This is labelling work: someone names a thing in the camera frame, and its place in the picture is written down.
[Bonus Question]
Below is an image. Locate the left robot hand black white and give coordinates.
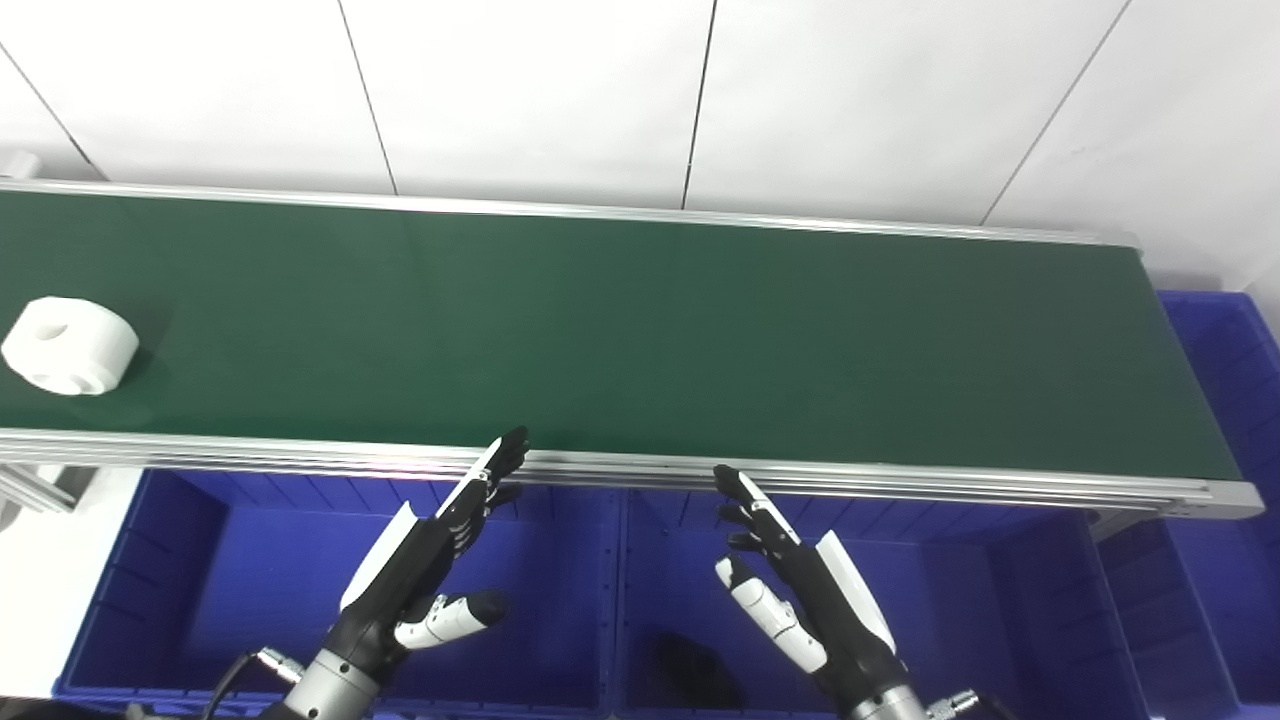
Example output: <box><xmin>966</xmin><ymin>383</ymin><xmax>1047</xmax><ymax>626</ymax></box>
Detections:
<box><xmin>328</xmin><ymin>427</ymin><xmax>531</xmax><ymax>683</ymax></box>

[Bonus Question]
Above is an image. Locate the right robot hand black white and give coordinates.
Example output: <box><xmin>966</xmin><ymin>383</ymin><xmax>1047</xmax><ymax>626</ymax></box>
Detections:
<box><xmin>713</xmin><ymin>464</ymin><xmax>907</xmax><ymax>707</ymax></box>

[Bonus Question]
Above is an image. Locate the white cylindrical plastic part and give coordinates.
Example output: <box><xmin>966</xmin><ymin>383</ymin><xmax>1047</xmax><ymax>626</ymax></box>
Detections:
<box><xmin>0</xmin><ymin>296</ymin><xmax>141</xmax><ymax>397</ymax></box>

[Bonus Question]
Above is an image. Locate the blue plastic bin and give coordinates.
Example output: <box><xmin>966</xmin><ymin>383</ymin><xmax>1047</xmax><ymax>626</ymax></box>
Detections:
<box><xmin>614</xmin><ymin>488</ymin><xmax>1151</xmax><ymax>720</ymax></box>
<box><xmin>55</xmin><ymin>468</ymin><xmax>623</xmax><ymax>717</ymax></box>
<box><xmin>1095</xmin><ymin>290</ymin><xmax>1280</xmax><ymax>720</ymax></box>

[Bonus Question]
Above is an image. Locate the green conveyor belt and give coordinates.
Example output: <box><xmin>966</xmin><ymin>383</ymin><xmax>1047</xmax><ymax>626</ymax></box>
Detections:
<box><xmin>0</xmin><ymin>190</ymin><xmax>1243</xmax><ymax>483</ymax></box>
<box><xmin>0</xmin><ymin>178</ymin><xmax>1266</xmax><ymax>521</ymax></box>

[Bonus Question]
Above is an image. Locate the aluminium conveyor leg profile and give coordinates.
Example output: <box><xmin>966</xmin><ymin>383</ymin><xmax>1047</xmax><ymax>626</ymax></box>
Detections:
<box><xmin>0</xmin><ymin>464</ymin><xmax>79</xmax><ymax>514</ymax></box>

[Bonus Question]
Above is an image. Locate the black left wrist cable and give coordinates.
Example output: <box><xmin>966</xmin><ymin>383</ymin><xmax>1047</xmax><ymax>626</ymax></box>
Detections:
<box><xmin>205</xmin><ymin>647</ymin><xmax>303</xmax><ymax>720</ymax></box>

